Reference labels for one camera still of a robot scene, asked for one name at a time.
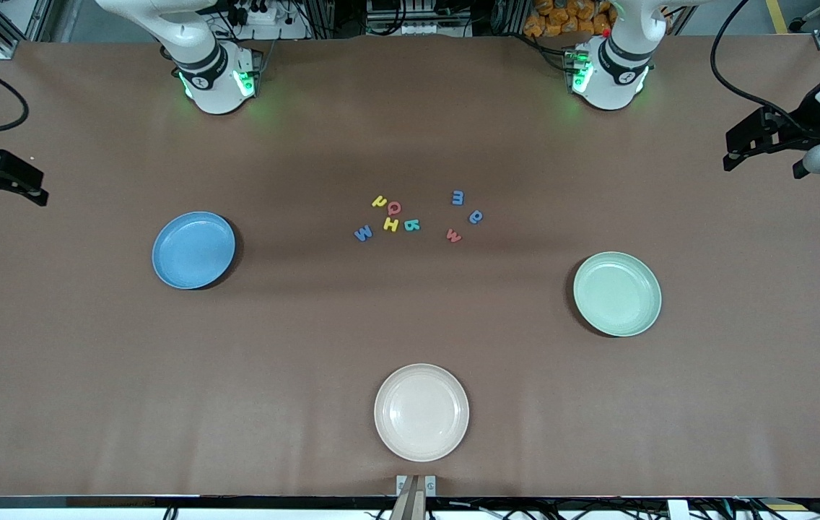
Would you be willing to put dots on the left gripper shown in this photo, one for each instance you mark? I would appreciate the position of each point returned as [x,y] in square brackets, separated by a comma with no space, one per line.
[805,123]

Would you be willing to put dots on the blue foam lowercase a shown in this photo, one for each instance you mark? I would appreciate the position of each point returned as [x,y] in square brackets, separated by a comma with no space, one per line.
[476,217]

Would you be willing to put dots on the red foam lowercase w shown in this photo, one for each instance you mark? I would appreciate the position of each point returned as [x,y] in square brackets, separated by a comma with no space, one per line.
[453,236]

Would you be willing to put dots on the blue foam letter M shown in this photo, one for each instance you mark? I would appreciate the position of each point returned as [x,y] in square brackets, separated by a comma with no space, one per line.
[363,234]

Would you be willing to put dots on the pink foam letter Q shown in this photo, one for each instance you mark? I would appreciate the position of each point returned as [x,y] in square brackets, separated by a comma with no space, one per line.
[388,209]

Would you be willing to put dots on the yellow foam letter H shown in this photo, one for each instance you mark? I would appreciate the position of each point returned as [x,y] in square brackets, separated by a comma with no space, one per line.
[390,225]

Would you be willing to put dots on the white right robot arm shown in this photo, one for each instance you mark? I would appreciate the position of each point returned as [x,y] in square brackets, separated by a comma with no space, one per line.
[215,87]

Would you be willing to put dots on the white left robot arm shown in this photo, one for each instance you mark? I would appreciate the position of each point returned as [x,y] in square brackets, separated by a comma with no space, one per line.
[608,87]

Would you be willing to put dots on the blue plate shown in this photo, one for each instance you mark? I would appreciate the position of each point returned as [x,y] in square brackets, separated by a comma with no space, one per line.
[193,260]

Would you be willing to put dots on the green plate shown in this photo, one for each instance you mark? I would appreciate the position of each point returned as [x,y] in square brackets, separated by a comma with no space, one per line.
[617,294]

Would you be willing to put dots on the yellow foam lowercase letter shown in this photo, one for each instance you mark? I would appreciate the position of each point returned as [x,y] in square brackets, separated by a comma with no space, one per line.
[380,202]

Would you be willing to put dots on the beige plate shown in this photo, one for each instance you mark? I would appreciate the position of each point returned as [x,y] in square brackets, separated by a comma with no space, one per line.
[421,412]

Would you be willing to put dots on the brown table cover sheet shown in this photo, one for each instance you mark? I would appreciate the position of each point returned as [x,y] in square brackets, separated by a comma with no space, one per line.
[92,397]

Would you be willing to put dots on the bag of orange items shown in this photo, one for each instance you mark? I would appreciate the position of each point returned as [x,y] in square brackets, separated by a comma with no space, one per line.
[561,18]

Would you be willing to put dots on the white power strip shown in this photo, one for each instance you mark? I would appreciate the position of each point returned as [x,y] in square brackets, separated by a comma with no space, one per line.
[258,14]

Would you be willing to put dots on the black electronics box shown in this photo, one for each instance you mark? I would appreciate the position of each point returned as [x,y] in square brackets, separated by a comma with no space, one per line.
[417,14]

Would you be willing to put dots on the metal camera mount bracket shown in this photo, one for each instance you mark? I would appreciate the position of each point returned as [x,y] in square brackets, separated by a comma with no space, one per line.
[413,498]

